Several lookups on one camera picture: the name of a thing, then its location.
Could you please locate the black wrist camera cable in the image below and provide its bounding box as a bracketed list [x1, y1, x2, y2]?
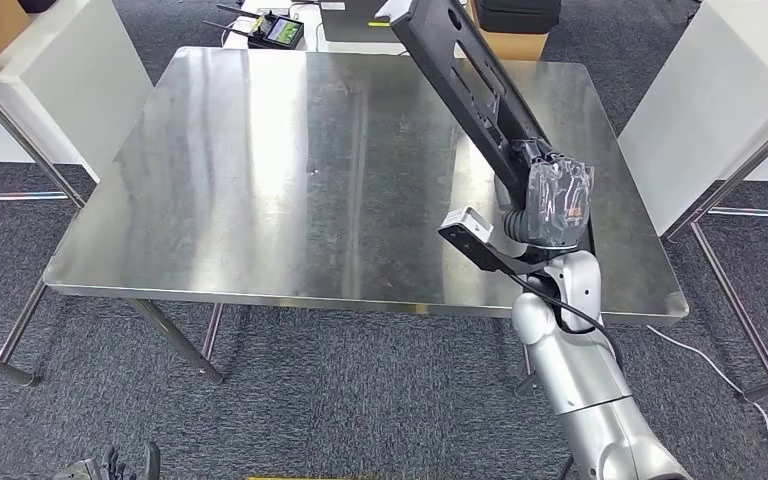
[506, 271, 624, 372]

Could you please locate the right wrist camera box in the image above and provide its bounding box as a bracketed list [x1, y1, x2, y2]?
[438, 206, 551, 276]

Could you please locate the steel frame table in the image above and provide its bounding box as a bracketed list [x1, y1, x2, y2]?
[662, 71, 768, 404]

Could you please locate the long white cable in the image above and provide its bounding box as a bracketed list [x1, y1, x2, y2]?
[645, 323, 768, 480]

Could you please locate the black plastic frame part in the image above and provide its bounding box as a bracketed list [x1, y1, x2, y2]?
[375, 0, 554, 208]

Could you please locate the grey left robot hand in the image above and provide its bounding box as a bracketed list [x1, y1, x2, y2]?
[102, 442, 162, 480]

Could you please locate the dark grey laptop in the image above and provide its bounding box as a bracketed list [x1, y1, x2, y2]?
[319, 0, 399, 44]

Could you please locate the black bag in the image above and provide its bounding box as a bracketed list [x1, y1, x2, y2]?
[476, 0, 563, 34]

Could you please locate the white panel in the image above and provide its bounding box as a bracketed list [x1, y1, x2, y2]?
[617, 0, 768, 236]
[0, 0, 155, 183]

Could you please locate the black phone with screen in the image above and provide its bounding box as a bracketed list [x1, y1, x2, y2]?
[203, 3, 306, 51]

